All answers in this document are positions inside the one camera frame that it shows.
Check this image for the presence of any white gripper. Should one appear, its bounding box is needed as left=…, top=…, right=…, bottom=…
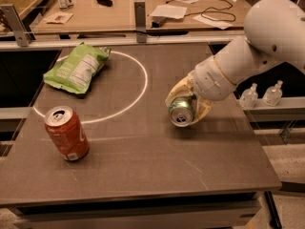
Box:
left=165, top=56, right=236, bottom=124

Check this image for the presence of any green soda can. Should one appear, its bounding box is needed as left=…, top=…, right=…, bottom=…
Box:
left=169, top=97, right=194, bottom=127

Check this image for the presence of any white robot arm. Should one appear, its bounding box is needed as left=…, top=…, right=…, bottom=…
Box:
left=165, top=0, right=305, bottom=127

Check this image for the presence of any orange soda can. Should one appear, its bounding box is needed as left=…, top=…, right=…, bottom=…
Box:
left=44, top=106, right=90, bottom=161

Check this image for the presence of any white paper sheet right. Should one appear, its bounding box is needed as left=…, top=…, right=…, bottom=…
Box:
left=193, top=15, right=232, bottom=30

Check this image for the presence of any white paper sheet centre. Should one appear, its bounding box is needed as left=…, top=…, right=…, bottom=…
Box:
left=150, top=5, right=187, bottom=19

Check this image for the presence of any wooden background desk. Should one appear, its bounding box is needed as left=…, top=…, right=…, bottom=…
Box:
left=33, top=0, right=251, bottom=34

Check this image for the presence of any green chip bag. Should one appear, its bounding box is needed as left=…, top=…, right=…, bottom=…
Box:
left=43, top=43, right=112, bottom=94

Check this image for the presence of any black computer mouse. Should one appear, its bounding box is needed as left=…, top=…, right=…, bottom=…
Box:
left=96, top=0, right=112, bottom=7

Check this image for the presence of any small paper card left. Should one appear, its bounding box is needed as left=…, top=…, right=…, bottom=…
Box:
left=44, top=11, right=73, bottom=24

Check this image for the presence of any black cable on desk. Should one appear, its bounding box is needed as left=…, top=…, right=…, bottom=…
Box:
left=165, top=0, right=236, bottom=23

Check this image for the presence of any middle metal bracket post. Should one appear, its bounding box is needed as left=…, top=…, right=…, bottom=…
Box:
left=134, top=1, right=147, bottom=43

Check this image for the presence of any metal bracket post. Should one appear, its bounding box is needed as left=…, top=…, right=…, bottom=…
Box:
left=134, top=1, right=147, bottom=43
left=1, top=4, right=31, bottom=47

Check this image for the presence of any left metal bracket post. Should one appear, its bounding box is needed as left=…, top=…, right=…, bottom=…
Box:
left=1, top=4, right=31, bottom=47

